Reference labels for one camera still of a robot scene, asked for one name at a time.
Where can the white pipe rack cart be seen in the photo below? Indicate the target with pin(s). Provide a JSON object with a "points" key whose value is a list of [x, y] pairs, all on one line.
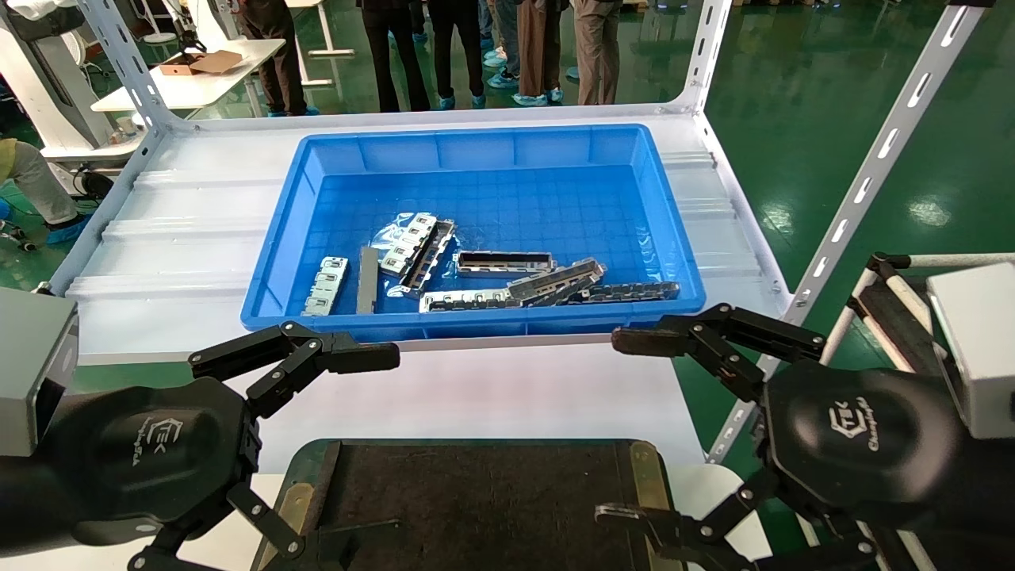
{"points": [[888, 309]]}

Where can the gray left wrist camera box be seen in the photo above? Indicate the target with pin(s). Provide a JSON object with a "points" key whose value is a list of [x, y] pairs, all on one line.
{"points": [[32, 365]]}

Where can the long silver metal rail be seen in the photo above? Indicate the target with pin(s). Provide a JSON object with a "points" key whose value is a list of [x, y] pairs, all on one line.
{"points": [[468, 300]]}

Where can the person in black trousers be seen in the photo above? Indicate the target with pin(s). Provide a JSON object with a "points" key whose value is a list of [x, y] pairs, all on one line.
{"points": [[277, 55], [460, 47], [392, 55]]}

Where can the white robot body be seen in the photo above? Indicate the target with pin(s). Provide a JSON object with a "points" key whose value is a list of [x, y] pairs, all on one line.
{"points": [[47, 87]]}

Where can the gray metal bar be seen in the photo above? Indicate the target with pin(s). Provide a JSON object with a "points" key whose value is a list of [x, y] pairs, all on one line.
{"points": [[367, 279]]}

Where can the person in blue jeans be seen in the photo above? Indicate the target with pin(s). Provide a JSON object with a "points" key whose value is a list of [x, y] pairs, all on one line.
{"points": [[499, 40]]}

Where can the white table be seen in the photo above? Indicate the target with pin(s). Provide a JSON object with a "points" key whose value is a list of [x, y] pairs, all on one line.
{"points": [[321, 47], [190, 87]]}

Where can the white metal slotted shelf rack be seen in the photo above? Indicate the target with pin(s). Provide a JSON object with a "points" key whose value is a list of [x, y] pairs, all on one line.
{"points": [[198, 238]]}

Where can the dark open metal frame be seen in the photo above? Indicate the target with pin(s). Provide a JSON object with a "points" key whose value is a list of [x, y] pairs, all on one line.
{"points": [[434, 252]]}

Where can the black container tray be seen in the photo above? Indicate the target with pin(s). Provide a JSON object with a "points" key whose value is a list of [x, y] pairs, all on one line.
{"points": [[476, 507]]}

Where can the crouching person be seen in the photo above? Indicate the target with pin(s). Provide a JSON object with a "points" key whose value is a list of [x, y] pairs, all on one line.
{"points": [[32, 182]]}

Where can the person in brown trousers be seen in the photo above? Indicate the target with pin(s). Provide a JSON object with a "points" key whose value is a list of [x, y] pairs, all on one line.
{"points": [[539, 47]]}

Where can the long dark metal rail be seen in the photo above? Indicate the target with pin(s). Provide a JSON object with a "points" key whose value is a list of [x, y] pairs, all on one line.
{"points": [[634, 291]]}

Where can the clear plastic bag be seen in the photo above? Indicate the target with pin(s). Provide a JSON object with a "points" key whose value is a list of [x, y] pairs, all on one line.
{"points": [[388, 235]]}

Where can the blue plastic bin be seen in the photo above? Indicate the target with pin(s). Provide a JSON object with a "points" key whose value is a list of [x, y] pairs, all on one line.
{"points": [[507, 194]]}

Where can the open cardboard box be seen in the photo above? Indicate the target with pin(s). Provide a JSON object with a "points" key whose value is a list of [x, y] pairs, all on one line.
{"points": [[202, 62]]}

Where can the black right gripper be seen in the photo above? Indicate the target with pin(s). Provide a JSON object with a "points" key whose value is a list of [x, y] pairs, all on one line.
{"points": [[856, 444]]}

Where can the silver metal channel part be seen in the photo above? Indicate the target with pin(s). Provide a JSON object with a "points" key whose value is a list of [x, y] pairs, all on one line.
{"points": [[555, 281]]}

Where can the person in khaki trousers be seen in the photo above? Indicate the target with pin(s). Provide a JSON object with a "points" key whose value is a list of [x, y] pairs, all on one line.
{"points": [[596, 47]]}

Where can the rectangular metal frame part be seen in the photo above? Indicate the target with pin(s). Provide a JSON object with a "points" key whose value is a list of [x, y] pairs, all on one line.
{"points": [[505, 271]]}

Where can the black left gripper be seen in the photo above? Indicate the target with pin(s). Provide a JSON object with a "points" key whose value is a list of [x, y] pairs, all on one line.
{"points": [[143, 452]]}

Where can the gray wrist camera box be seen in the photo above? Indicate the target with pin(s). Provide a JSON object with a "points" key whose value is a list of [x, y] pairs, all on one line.
{"points": [[979, 349], [32, 365]]}

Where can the gray right wrist camera box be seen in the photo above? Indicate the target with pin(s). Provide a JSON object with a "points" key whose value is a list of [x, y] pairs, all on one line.
{"points": [[979, 349]]}

